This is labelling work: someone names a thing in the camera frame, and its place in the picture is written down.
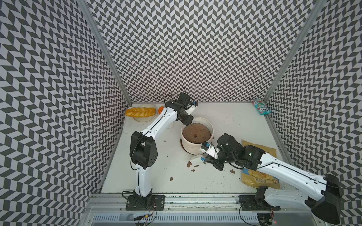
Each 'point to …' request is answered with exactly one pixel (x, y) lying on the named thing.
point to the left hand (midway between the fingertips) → (186, 119)
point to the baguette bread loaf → (139, 112)
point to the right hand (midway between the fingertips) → (208, 159)
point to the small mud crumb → (171, 178)
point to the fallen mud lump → (189, 163)
